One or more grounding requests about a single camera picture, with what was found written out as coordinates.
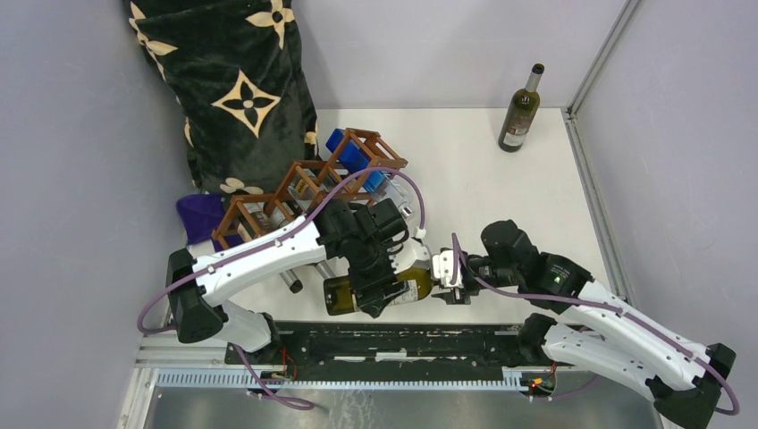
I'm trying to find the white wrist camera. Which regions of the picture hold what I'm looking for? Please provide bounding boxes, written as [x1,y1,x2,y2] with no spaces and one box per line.
[391,238,431,273]
[431,249,463,291]

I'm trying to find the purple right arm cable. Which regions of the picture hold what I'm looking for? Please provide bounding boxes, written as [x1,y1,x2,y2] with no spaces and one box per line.
[451,232,741,416]

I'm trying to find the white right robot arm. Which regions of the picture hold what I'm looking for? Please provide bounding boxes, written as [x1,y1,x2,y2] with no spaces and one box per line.
[432,220,741,428]

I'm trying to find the black floral plush blanket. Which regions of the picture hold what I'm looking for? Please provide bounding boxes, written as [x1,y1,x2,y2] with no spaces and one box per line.
[122,0,318,194]

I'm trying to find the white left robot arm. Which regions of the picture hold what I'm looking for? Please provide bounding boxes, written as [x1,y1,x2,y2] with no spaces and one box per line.
[167,199,428,365]

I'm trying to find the blue square vodka bottle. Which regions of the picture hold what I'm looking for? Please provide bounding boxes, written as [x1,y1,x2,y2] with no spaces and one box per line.
[325,128,415,219]

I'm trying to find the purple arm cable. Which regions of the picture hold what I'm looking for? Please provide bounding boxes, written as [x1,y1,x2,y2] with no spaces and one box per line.
[451,232,741,416]
[136,166,427,411]

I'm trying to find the grey slotted cable duct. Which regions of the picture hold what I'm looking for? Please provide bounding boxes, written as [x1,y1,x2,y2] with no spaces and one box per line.
[155,368,531,392]

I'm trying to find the green wine bottle grey cap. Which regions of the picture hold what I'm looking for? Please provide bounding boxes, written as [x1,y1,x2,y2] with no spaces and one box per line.
[498,63,544,153]

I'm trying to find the purple cloth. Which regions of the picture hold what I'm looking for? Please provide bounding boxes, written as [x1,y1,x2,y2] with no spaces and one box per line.
[175,193,226,251]

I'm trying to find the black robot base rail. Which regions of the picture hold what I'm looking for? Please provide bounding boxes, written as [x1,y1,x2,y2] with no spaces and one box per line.
[248,321,552,383]

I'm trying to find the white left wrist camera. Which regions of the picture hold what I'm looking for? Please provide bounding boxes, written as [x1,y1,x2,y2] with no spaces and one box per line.
[391,238,431,273]

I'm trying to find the green wine bottle black cap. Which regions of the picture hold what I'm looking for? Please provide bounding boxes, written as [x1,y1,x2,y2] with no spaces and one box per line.
[323,267,433,318]

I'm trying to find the grey aluminium wall rail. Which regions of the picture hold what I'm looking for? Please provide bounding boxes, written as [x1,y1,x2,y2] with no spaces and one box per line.
[566,0,644,118]

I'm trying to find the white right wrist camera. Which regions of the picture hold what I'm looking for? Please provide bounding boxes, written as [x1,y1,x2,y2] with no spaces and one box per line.
[431,249,463,291]

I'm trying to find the brown wooden wine rack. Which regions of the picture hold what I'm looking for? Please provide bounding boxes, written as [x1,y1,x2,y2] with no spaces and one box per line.
[212,128,409,249]

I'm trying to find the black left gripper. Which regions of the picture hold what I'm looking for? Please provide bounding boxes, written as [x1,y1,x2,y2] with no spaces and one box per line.
[348,238,410,318]

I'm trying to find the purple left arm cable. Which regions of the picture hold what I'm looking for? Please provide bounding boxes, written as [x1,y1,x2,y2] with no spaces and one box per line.
[136,166,427,411]

